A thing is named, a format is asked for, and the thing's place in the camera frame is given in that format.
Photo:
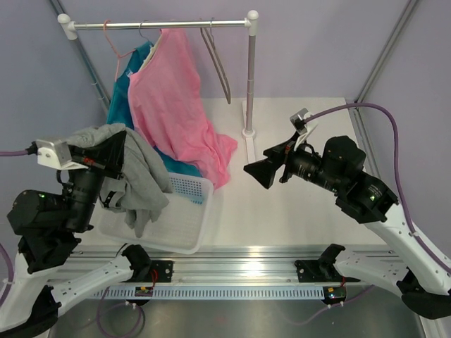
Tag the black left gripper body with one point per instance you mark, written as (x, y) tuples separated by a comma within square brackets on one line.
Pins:
[(85, 157)]

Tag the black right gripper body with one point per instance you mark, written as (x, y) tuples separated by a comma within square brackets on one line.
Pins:
[(292, 158)]

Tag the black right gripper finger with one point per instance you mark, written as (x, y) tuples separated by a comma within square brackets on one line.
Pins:
[(264, 171), (277, 153)]

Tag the grey t shirt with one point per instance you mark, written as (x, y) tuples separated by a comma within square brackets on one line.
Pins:
[(141, 192)]

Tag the beige hanger with metal hook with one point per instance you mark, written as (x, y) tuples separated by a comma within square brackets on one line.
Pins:
[(208, 39)]

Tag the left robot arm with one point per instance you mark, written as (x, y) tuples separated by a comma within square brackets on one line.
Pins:
[(47, 224)]

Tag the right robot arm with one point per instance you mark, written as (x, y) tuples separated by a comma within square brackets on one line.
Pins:
[(422, 284)]

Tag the teal t shirt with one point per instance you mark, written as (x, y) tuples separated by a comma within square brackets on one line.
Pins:
[(119, 109)]

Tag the pink t shirt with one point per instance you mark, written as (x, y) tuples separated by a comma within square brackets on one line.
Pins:
[(167, 109)]

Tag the cream hanger of pink shirt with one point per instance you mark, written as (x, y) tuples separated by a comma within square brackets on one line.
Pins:
[(152, 51)]

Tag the white clothes rack base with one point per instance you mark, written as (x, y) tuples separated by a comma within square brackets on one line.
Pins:
[(248, 136)]

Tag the white plastic laundry basket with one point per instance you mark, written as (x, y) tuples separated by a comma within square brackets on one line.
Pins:
[(180, 227)]

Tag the silver clothes rack pole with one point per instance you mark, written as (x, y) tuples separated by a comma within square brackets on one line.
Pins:
[(250, 79)]

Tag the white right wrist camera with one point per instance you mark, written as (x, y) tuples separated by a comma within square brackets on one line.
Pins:
[(302, 127)]

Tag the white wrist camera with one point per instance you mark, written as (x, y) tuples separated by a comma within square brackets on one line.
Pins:
[(302, 127), (55, 154)]

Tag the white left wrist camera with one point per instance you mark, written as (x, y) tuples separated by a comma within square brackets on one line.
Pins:
[(55, 154)]

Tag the pink wire hanger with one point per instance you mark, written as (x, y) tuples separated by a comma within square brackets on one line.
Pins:
[(119, 56)]

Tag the aluminium frame rail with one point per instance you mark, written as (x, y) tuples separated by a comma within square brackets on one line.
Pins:
[(230, 264)]

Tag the white slotted cable duct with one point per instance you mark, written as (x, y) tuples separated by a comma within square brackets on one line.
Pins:
[(211, 293)]

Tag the silver clothes rack rail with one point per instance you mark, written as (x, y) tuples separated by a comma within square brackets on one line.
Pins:
[(71, 28)]

